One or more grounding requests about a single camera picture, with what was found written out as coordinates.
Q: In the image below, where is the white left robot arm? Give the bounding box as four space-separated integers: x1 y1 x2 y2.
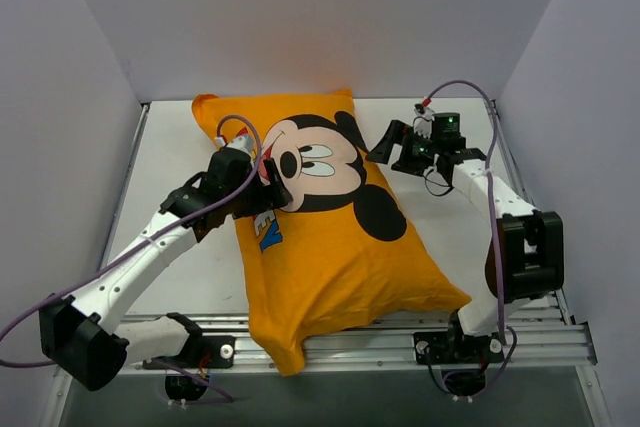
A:
38 141 292 391

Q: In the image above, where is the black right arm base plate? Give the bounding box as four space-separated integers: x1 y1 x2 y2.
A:
412 331 504 366

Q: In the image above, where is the aluminium front rail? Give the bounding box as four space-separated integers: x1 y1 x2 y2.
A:
54 314 599 376

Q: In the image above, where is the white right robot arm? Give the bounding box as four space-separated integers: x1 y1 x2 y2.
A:
367 113 565 360

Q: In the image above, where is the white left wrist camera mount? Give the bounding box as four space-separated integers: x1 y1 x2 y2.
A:
213 129 255 154

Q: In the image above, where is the orange Mickey Mouse pillowcase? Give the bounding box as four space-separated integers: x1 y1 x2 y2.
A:
192 90 469 376

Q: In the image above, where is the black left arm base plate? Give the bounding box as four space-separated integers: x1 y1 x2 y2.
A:
142 335 236 370

